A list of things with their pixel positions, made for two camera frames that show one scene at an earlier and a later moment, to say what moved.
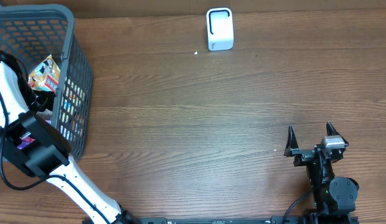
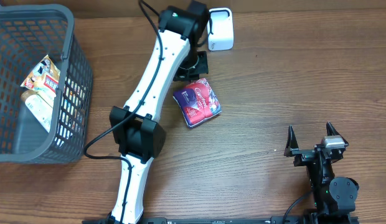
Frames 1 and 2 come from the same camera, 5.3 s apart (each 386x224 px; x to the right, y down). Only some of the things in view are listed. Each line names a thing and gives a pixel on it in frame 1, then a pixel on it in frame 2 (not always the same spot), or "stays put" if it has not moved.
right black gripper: [302, 156] stays put
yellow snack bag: [45, 76] stays put
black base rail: [226, 219] stays put
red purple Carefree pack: [25, 140] → [197, 102]
